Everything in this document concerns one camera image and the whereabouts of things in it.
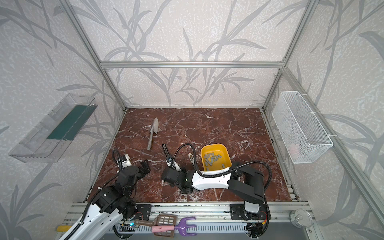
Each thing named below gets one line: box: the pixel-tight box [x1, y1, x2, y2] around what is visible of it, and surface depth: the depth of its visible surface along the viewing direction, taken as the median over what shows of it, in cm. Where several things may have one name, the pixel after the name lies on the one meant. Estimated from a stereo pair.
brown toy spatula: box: [134, 214, 177, 238], surface depth 72 cm
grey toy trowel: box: [147, 117, 159, 151], surface depth 107 cm
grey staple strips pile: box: [204, 152, 226, 171], surface depth 95 cm
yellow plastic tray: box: [200, 143, 232, 171], surface depth 94 cm
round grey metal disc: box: [289, 208, 313, 228], surface depth 69 cm
